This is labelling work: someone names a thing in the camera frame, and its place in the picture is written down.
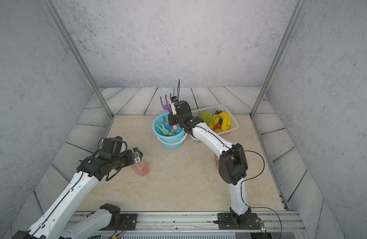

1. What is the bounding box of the green cabbage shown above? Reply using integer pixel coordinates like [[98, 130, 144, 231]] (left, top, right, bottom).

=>
[[199, 111, 213, 126]]

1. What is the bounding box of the red pepper toy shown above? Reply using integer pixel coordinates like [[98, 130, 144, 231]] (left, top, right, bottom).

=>
[[214, 124, 222, 131]]

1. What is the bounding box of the aluminium frame post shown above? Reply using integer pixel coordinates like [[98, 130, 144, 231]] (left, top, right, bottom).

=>
[[250, 0, 306, 119], [41, 0, 114, 119]]

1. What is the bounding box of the light blue fork white handle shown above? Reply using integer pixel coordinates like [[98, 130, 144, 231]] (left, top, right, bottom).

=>
[[157, 122, 170, 136]]

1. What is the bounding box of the orange seed packet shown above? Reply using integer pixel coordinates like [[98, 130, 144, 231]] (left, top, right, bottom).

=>
[[215, 155, 219, 169]]

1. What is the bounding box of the yellow banana bunch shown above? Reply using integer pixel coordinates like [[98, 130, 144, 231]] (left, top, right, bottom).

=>
[[209, 112, 233, 133]]

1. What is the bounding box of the white plastic basket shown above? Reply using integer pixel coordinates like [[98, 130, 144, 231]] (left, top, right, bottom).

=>
[[191, 104, 239, 135]]

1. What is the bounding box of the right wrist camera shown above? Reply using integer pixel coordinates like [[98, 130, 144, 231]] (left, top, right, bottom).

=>
[[169, 96, 178, 115]]

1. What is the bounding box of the right aluminium frame post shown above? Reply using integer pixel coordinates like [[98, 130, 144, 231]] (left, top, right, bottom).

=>
[[250, 0, 306, 119]]

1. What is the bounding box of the purple rake pink handle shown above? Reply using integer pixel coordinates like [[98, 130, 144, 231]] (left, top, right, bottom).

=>
[[160, 95, 172, 113]]

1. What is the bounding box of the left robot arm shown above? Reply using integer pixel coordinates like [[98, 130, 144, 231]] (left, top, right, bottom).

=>
[[13, 136, 143, 239]]

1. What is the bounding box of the left aluminium frame post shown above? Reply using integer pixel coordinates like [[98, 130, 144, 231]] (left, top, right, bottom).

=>
[[41, 0, 114, 119]]

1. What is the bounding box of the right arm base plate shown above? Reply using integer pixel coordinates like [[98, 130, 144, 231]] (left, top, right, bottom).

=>
[[213, 213, 262, 230]]

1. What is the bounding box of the aluminium front rail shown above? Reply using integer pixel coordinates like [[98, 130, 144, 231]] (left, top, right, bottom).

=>
[[60, 211, 309, 239]]

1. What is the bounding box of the pink spray bottle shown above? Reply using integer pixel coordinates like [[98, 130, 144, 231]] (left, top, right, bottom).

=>
[[131, 160, 151, 176]]

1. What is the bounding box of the light blue plastic bucket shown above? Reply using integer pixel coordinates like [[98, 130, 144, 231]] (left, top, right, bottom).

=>
[[152, 113, 187, 150]]

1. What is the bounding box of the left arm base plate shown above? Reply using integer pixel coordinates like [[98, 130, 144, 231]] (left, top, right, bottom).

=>
[[102, 213, 138, 232]]

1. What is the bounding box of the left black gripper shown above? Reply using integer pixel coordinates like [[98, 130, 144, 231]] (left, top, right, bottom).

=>
[[111, 146, 144, 170]]

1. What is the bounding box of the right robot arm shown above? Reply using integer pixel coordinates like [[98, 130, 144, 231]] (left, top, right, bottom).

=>
[[168, 96, 251, 228]]

